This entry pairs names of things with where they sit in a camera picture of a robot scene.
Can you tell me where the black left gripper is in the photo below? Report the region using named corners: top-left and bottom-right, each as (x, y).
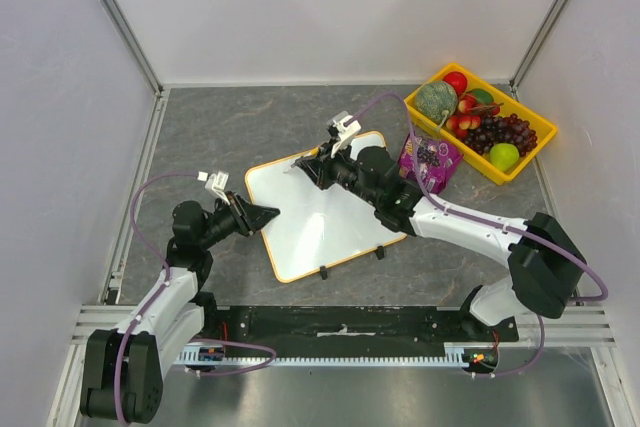
top-left (198, 191), bottom-right (279, 250)

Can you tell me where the yellow framed whiteboard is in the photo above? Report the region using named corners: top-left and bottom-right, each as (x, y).
top-left (245, 152), bottom-right (406, 283)

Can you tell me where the white marker pen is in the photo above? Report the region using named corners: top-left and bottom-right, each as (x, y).
top-left (284, 147), bottom-right (319, 174)

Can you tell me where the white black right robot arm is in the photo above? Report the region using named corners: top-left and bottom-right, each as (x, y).
top-left (293, 146), bottom-right (584, 341)

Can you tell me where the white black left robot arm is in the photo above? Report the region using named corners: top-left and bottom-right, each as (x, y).
top-left (80, 192), bottom-right (280, 426)

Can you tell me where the purple grape snack bag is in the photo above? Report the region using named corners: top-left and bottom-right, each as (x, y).
top-left (398, 136), bottom-right (463, 194)

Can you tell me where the green netted melon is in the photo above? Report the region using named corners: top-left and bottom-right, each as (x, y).
top-left (414, 81), bottom-right (458, 124)

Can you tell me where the red yellow peach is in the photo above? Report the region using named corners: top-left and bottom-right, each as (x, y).
top-left (457, 94), bottom-right (485, 115)

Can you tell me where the red apple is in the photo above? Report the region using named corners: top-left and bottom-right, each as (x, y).
top-left (443, 71), bottom-right (468, 95)

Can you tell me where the yellow plastic fruit tray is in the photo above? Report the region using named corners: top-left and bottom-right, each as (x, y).
top-left (405, 63), bottom-right (557, 185)

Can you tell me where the dark purple grape bunch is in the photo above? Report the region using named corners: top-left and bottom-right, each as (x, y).
top-left (462, 114), bottom-right (538, 157)

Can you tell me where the green orange mango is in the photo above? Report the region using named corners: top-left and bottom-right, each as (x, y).
top-left (469, 88), bottom-right (494, 105)

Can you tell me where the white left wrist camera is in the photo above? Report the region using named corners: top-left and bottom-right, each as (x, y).
top-left (197, 171), bottom-right (229, 202)

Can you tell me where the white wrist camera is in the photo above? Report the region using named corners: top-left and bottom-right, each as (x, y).
top-left (197, 171), bottom-right (229, 202)
top-left (328, 111), bottom-right (361, 158)

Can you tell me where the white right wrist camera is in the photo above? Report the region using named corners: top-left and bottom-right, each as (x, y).
top-left (328, 111), bottom-right (361, 158)

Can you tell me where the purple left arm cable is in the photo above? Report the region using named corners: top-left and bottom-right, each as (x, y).
top-left (113, 172), bottom-right (278, 427)

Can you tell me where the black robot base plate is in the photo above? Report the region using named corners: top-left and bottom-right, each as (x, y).
top-left (196, 306), bottom-right (519, 357)

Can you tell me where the light blue cable duct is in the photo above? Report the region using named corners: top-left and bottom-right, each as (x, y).
top-left (174, 343), bottom-right (469, 368)

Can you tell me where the aluminium frame rail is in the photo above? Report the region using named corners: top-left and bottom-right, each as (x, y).
top-left (69, 0), bottom-right (166, 98)

